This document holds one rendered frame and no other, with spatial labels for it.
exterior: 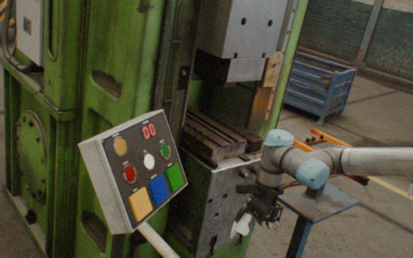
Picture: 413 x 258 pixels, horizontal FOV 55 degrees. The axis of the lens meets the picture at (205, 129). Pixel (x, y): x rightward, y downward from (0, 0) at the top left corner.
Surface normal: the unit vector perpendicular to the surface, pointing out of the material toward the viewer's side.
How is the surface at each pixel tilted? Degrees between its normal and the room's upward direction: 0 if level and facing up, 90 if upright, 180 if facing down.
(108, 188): 90
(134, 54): 89
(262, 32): 90
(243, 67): 90
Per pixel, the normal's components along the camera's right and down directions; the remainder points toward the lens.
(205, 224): 0.63, 0.40
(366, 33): -0.70, 0.16
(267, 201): -0.86, 0.05
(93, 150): -0.42, 0.28
